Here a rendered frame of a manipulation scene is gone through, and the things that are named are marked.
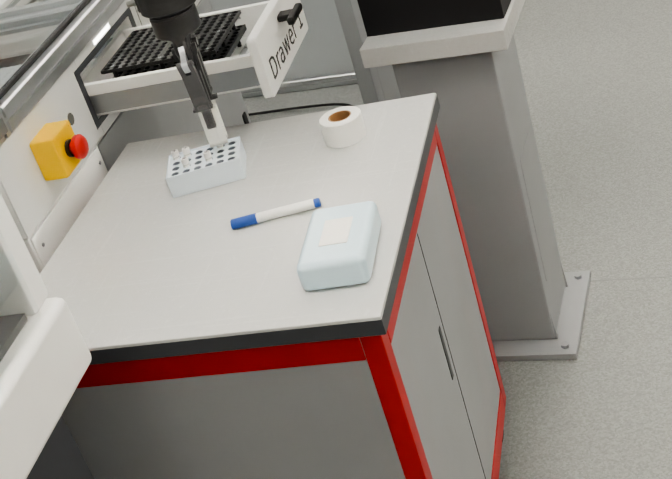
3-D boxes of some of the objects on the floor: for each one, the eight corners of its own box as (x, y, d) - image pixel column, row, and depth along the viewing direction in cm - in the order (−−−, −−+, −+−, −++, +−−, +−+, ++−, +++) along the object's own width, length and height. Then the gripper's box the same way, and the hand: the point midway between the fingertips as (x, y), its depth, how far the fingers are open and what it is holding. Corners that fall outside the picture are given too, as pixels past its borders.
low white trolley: (520, 427, 234) (436, 91, 197) (499, 700, 183) (380, 316, 146) (251, 448, 251) (127, 142, 214) (164, 702, 201) (-20, 359, 163)
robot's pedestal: (591, 275, 271) (531, -33, 233) (577, 359, 247) (508, 31, 210) (466, 282, 282) (390, -10, 244) (440, 363, 258) (352, 53, 221)
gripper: (151, 0, 187) (199, 130, 199) (144, 30, 175) (195, 167, 187) (195, -13, 187) (241, 118, 198) (192, 17, 174) (240, 154, 186)
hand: (212, 123), depth 191 cm, fingers closed, pressing on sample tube
